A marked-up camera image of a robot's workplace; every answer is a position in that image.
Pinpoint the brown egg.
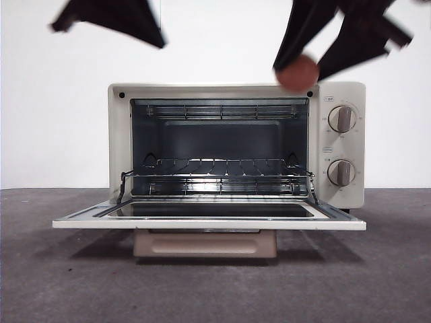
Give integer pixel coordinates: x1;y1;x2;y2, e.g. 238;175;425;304
276;54;320;92

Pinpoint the glass oven door with handle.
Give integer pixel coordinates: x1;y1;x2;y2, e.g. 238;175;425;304
52;198;367;258

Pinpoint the temperature knob with beige grip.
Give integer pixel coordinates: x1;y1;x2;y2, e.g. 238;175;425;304
328;106;358;133

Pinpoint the cream Toshiba toaster oven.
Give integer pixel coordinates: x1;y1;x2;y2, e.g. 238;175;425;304
107;82;366;213

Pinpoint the upper heating element guard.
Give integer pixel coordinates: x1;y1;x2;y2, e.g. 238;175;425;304
146;104;297;120

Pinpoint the heating element guard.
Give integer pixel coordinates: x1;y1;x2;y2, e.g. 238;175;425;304
146;104;297;120
147;178;297;196

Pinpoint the timer knob with beige grip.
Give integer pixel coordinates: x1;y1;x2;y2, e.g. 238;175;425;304
327;159;357;186

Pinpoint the lower heating element guard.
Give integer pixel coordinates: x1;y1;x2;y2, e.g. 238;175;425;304
147;178;297;196

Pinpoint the metal wire oven rack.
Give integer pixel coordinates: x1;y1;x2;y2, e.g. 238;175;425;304
121;158;314;196

